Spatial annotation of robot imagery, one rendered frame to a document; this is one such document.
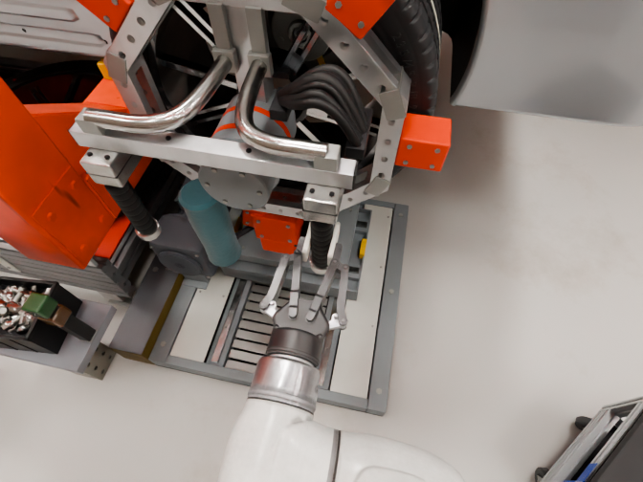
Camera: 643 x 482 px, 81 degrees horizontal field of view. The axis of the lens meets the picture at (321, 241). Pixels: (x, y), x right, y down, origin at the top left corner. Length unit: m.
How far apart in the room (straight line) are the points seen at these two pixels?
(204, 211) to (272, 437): 0.50
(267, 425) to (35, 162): 0.70
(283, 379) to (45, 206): 0.67
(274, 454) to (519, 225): 1.56
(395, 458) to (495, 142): 1.84
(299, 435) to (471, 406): 1.03
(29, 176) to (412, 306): 1.22
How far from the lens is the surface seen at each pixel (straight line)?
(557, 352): 1.65
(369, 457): 0.49
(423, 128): 0.74
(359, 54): 0.63
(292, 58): 0.78
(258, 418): 0.49
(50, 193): 0.98
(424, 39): 0.71
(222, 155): 0.55
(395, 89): 0.65
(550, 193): 2.05
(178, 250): 1.20
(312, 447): 0.49
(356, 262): 1.39
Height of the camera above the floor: 1.36
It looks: 58 degrees down
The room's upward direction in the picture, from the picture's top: straight up
